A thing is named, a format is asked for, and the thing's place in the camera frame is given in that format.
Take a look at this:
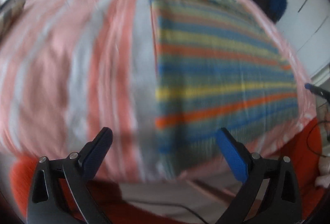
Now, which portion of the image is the striped knit sweater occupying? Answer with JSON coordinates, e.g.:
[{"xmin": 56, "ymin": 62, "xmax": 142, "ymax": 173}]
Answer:
[{"xmin": 150, "ymin": 0, "xmax": 299, "ymax": 179}]

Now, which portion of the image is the orange clothing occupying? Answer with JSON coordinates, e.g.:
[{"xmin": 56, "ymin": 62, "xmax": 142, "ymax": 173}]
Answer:
[{"xmin": 279, "ymin": 118, "xmax": 325, "ymax": 219}]

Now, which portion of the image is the blue jacket on chair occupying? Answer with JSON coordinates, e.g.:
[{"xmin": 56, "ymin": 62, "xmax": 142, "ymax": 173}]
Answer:
[{"xmin": 265, "ymin": 0, "xmax": 288, "ymax": 23}]

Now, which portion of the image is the pink striped bed sheet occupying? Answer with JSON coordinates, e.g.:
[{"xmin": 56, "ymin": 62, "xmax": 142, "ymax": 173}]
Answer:
[{"xmin": 1, "ymin": 0, "xmax": 316, "ymax": 183}]

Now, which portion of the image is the black cable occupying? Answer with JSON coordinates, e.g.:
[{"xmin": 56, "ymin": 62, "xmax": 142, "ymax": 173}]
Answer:
[{"xmin": 306, "ymin": 120, "xmax": 330, "ymax": 159}]

